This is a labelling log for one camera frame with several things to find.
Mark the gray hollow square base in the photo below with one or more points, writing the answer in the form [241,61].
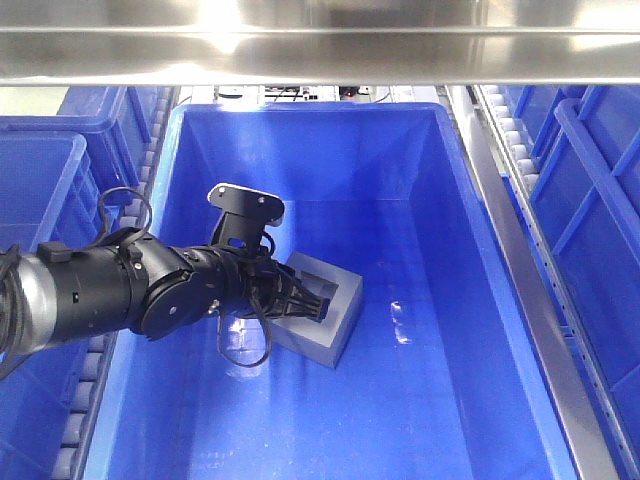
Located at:
[322,341]

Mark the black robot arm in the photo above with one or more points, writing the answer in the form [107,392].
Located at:
[131,280]

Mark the blue bin neighbor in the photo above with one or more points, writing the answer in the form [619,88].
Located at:
[48,192]
[587,203]

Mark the roller conveyor track right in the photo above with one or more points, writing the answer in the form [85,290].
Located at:
[596,440]

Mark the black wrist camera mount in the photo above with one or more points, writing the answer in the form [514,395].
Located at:
[245,213]

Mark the blue bin right neighbor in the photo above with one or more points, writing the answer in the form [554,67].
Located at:
[587,203]

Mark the steel shelf rail overhead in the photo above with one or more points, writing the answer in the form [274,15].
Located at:
[318,42]

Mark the blue bin left neighbor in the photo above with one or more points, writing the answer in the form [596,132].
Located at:
[48,192]

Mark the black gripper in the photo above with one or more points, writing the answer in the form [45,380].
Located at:
[267,289]

